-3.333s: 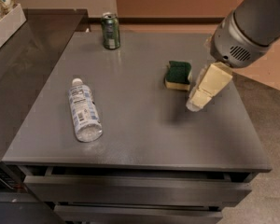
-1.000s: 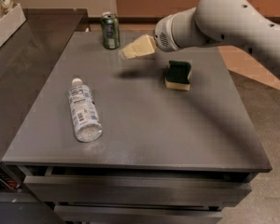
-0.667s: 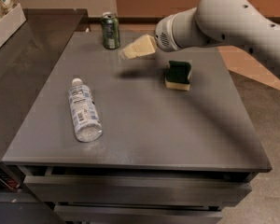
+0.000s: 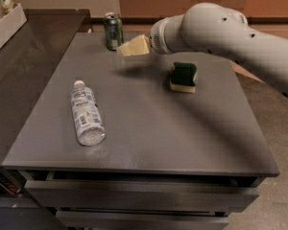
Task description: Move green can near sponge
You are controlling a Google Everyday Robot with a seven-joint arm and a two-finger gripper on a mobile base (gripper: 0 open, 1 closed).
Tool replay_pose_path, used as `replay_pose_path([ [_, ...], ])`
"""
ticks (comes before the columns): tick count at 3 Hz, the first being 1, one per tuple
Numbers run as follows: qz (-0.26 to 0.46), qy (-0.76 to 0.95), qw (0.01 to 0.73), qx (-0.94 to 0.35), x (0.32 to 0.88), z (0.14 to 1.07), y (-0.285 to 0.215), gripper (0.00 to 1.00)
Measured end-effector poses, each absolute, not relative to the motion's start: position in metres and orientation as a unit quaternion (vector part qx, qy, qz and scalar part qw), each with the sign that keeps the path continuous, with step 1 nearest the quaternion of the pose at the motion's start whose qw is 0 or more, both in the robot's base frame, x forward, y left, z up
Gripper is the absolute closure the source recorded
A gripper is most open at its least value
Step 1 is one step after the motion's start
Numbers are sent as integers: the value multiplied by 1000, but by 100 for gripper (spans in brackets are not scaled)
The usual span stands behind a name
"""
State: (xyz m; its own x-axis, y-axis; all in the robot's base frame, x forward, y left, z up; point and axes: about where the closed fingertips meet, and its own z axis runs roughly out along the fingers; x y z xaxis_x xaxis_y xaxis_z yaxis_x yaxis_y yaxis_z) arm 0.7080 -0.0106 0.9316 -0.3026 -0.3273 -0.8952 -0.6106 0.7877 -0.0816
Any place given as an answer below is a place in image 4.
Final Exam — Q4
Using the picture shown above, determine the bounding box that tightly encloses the green and yellow sponge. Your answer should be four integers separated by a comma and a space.
170, 62, 198, 93

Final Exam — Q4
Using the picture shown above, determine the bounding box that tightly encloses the grey drawer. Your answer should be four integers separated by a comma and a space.
56, 211, 228, 230
25, 173, 258, 213

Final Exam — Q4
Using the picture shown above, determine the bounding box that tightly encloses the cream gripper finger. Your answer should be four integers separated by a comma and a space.
117, 34, 151, 58

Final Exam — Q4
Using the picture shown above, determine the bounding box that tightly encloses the lower grey drawer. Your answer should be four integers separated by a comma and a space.
56, 211, 228, 230

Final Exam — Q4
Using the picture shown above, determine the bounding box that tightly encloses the white snack box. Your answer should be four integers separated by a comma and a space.
0, 4, 27, 49

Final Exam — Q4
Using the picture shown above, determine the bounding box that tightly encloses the clear plastic water bottle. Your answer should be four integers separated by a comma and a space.
70, 80, 106, 147

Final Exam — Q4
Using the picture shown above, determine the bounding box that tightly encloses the dark side counter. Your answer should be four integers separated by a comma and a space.
0, 9, 90, 166

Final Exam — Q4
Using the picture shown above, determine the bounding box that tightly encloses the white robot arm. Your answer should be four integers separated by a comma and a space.
117, 3, 288, 99

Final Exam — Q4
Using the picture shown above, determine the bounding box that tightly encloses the green soda can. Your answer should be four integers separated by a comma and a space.
104, 12, 124, 51

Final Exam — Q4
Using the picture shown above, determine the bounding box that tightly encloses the upper grey drawer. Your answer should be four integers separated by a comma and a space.
25, 173, 258, 213

